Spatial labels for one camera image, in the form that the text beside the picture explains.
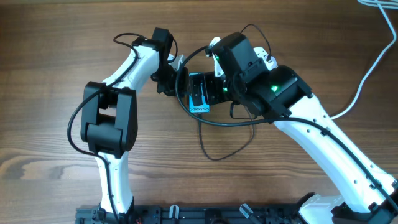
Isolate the Galaxy S25 smartphone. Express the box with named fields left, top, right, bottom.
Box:
left=188, top=73, right=210, bottom=113

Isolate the black USB charging cable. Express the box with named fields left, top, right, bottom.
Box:
left=196, top=23, right=273, bottom=162

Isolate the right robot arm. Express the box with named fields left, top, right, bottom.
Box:
left=190, top=32, right=397, bottom=223

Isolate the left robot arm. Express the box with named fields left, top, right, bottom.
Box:
left=76, top=27, right=183, bottom=223

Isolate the white power strip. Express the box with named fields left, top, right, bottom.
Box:
left=254, top=47, right=277, bottom=71

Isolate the black left camera cable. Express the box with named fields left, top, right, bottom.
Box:
left=67, top=32, right=147, bottom=224

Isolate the black camera cable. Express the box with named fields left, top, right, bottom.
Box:
left=67, top=32, right=147, bottom=224
left=174, top=45, right=398, bottom=212

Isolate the black right camera cable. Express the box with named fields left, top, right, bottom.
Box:
left=174, top=45, right=398, bottom=212

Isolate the white power strip cord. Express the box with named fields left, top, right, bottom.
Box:
left=329, top=0, right=398, bottom=120

